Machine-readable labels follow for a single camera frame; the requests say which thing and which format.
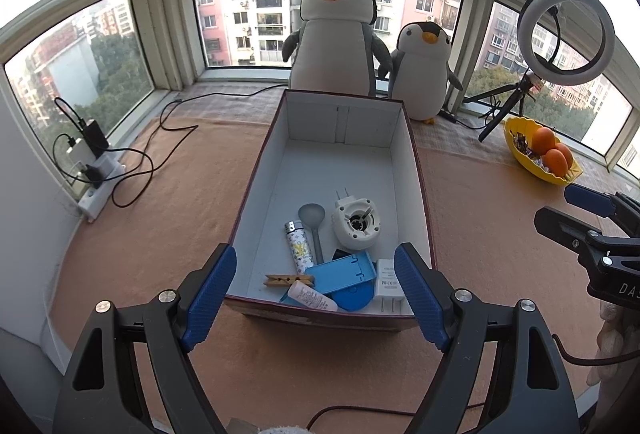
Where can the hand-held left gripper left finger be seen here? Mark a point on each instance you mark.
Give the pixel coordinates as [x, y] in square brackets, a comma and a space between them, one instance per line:
[210, 299]

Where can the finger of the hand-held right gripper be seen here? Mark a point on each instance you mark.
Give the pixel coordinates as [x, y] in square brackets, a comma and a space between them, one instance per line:
[590, 201]
[565, 226]

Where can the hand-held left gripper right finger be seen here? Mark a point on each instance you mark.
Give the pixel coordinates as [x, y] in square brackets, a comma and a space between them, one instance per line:
[420, 299]

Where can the white charger adapter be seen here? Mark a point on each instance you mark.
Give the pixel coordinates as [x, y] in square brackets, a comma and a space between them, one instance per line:
[387, 281]

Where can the blue round lid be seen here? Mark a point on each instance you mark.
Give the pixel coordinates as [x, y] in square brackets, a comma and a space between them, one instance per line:
[355, 300]

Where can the wooden clothespin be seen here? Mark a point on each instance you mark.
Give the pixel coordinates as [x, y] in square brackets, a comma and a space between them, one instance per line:
[287, 280]

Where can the blue phone stand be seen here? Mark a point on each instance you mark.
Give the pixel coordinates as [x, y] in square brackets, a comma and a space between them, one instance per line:
[340, 271]

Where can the white plug-in device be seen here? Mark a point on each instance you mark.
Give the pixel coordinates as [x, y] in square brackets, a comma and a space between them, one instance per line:
[355, 221]

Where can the patterned lighter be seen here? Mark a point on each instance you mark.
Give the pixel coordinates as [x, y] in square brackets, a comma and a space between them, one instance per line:
[297, 246]

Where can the white and pink tube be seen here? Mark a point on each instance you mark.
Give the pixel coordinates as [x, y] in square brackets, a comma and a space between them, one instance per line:
[312, 298]

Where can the grey spoon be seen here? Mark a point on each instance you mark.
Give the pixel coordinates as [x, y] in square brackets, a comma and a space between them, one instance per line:
[311, 216]

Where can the dark red cardboard box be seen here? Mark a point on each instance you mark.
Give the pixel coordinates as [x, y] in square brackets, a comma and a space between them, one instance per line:
[325, 164]

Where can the yellow fruit tray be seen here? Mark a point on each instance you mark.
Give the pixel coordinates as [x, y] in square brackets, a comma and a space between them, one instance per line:
[520, 156]

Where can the pile of wrapped candies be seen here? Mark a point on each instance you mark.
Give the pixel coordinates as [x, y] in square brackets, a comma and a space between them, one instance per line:
[524, 145]

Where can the white power strip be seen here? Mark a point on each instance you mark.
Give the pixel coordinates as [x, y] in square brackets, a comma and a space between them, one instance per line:
[102, 194]

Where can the black plug adapter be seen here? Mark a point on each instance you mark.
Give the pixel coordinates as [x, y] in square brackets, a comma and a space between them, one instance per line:
[94, 175]

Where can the white power bank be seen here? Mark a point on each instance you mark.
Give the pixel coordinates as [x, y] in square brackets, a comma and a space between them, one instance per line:
[77, 154]

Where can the grey checked cloth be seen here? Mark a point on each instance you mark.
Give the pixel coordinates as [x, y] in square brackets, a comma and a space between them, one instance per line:
[235, 104]

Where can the black power bank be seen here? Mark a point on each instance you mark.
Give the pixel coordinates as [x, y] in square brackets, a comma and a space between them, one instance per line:
[95, 136]

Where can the small penguin plush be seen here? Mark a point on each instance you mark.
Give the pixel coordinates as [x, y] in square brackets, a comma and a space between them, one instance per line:
[420, 74]

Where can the large penguin plush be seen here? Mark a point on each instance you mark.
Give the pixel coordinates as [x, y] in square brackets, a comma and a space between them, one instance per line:
[335, 49]

